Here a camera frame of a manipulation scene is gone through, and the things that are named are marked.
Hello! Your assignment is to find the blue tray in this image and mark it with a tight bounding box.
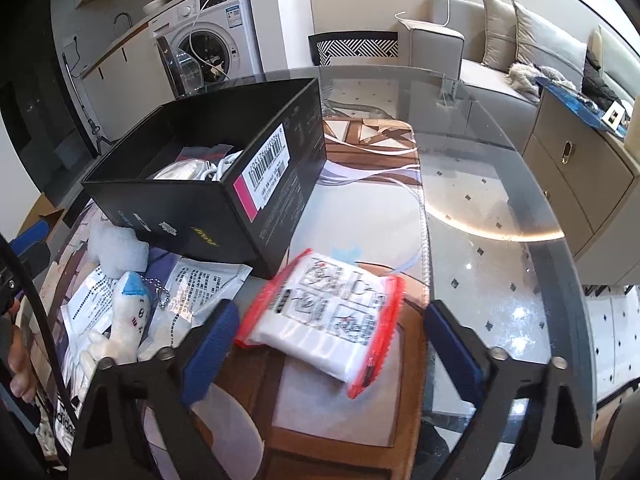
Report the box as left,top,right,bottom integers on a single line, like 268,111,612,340
535,77,631,136

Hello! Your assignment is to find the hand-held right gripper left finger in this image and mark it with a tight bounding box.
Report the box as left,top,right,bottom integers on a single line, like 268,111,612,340
67,299,241,480

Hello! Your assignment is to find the beige sideboard cabinet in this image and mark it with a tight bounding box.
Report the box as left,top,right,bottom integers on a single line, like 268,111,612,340
520,77,640,286

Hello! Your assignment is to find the beige cushion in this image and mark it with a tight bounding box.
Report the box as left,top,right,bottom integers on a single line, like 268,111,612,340
479,0,518,71

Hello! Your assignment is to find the grey fur throw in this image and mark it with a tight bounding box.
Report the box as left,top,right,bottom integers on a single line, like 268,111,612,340
505,62,573,98

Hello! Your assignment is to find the silver printed packet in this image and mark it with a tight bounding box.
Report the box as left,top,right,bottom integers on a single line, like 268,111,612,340
162,252,253,321
60,262,131,376

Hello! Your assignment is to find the white fluffy foam piece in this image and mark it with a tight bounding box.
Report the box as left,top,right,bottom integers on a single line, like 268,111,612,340
87,220,151,278

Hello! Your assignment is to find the white cooker cable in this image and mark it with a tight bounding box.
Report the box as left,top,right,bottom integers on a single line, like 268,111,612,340
187,0,236,81

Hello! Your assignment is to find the mop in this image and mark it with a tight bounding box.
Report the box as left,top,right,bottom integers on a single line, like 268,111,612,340
62,52,108,143

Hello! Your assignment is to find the white pouch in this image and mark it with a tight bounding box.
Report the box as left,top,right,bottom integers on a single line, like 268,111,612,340
150,157,213,182

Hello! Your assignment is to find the black cardboard box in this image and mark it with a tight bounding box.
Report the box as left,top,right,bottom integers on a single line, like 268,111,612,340
80,77,328,280

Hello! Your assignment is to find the white washing machine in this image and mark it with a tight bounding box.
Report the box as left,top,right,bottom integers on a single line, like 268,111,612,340
150,0,265,101

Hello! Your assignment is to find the printed table mat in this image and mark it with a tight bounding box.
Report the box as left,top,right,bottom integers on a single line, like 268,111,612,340
30,115,433,480

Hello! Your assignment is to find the white charging cable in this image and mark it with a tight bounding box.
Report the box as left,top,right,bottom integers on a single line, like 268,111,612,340
397,0,453,28

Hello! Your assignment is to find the grey cushion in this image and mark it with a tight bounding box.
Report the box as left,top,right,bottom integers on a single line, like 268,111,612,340
510,0,588,93

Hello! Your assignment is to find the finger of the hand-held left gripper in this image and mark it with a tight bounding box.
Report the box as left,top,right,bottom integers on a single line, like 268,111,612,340
9,219,52,281

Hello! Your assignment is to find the black white patterned chair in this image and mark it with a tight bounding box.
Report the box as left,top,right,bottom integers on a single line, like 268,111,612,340
307,31,401,67

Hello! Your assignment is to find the white plush toy blue cap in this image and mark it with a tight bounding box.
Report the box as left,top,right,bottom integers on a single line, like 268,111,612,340
77,270,173,381

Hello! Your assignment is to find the red-edged clear zip bag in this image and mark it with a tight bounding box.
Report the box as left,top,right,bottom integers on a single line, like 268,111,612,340
234,247,407,400

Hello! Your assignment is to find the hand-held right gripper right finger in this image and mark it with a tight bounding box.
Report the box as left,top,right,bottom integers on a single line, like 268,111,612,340
425,299,598,480

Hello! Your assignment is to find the person's left hand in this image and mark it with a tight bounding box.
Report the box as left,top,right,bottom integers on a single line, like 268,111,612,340
0,322,41,406

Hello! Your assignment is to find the white kitchen counter cabinet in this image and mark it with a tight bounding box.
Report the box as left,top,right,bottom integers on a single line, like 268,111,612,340
60,12,173,143

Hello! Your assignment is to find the beige sofa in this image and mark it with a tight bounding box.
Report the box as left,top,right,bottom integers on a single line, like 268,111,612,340
397,0,640,121

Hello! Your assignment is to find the black garment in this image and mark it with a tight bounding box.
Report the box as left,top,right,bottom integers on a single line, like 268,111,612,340
582,49,621,111

